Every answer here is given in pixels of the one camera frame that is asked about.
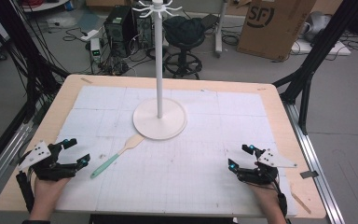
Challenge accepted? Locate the person's left hand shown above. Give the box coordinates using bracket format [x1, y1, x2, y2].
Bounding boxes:
[31, 176, 73, 210]

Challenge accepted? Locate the black stool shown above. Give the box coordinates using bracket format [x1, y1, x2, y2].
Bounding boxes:
[161, 15, 207, 80]

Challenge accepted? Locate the grey computer tower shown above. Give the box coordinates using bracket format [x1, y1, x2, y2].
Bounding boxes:
[134, 8, 155, 51]

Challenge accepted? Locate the black tape piece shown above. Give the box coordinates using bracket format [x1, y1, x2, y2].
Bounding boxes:
[299, 170, 320, 180]

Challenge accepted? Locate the black metal frame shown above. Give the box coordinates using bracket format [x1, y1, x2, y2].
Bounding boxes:
[0, 0, 71, 125]
[272, 0, 358, 136]

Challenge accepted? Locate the brown cardboard box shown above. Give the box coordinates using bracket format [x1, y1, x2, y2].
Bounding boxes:
[236, 0, 318, 62]

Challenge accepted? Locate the aluminium rail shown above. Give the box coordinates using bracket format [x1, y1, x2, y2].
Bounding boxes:
[282, 100, 347, 224]
[0, 120, 35, 207]

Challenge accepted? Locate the white grid mat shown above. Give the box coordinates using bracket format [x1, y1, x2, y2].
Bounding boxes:
[55, 85, 298, 218]

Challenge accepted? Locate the white power strip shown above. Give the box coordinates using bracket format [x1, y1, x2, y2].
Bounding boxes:
[79, 29, 101, 43]

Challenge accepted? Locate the white flat board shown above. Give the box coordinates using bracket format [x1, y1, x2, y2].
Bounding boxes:
[290, 38, 352, 57]

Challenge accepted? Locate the person's right hand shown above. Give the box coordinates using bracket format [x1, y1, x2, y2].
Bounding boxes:
[249, 182, 282, 210]

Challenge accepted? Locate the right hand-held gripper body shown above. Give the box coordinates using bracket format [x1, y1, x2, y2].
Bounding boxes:
[236, 147, 298, 187]

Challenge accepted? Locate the wooden spatula with green handle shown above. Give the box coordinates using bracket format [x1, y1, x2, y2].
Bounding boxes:
[89, 133, 145, 179]

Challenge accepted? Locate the white device with green light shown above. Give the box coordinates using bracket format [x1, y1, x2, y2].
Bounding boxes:
[89, 37, 103, 63]

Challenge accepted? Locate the white floor stand pole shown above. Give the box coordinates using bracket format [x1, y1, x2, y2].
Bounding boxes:
[213, 0, 228, 59]

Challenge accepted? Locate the black computer tower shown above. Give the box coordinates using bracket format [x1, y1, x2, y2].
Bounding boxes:
[103, 5, 137, 59]

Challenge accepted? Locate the white hook stand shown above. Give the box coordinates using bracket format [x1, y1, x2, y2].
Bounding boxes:
[131, 0, 188, 141]

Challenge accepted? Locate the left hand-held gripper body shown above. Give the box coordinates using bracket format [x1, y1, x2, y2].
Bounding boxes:
[16, 139, 82, 182]

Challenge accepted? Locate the thin wooden stick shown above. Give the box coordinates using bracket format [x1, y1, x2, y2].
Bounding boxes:
[290, 190, 312, 216]

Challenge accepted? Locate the wooden table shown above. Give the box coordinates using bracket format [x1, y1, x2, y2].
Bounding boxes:
[0, 74, 327, 220]

